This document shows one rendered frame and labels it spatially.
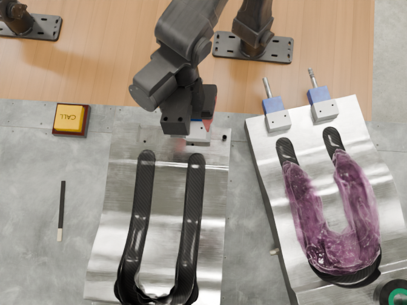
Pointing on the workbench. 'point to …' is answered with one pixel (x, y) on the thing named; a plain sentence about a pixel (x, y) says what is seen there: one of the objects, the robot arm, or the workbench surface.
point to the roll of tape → (390, 291)
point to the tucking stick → (61, 211)
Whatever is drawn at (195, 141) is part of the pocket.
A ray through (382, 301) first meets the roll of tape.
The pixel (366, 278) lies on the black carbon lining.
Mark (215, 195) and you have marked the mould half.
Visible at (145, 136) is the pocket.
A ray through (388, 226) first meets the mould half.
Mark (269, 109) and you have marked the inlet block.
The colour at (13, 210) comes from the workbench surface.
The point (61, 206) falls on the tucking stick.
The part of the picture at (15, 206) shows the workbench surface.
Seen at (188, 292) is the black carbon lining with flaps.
